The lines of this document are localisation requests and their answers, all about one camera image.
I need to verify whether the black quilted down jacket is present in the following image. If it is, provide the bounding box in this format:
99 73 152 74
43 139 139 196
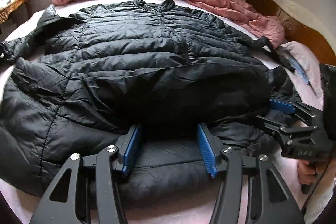
1 0 299 203

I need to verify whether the right hand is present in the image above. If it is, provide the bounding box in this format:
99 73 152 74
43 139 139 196
297 160 327 185

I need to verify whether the wooden bed headboard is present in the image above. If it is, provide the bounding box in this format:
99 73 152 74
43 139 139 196
243 0 335 65

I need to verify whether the carved wooden side table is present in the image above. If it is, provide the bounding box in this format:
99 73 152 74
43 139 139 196
0 0 33 24

